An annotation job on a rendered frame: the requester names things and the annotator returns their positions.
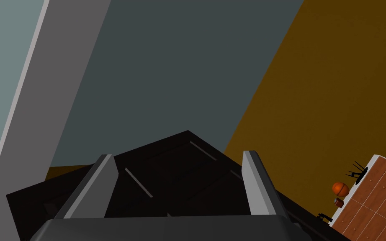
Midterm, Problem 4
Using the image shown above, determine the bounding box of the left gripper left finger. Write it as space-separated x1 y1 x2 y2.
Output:
54 154 119 220

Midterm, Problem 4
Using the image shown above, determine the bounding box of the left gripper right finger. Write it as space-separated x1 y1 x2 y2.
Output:
241 150 289 218

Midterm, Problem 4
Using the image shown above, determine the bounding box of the black cabinet with bar handles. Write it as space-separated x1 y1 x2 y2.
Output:
6 130 351 241

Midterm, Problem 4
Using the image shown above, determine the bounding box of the wooden dresser with white top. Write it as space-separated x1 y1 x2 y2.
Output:
317 154 386 241

